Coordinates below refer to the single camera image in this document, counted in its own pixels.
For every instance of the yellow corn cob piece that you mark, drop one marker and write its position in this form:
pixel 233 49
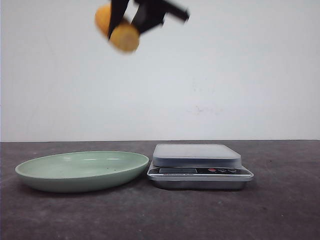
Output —
pixel 124 38

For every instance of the green oval plate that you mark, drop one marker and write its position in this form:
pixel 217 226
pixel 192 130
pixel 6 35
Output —
pixel 85 171

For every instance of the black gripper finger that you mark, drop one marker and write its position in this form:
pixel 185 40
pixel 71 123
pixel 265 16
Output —
pixel 140 20
pixel 118 9

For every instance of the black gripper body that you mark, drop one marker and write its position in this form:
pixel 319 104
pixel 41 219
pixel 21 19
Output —
pixel 157 9

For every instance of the silver digital kitchen scale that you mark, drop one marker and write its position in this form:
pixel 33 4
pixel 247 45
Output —
pixel 197 166

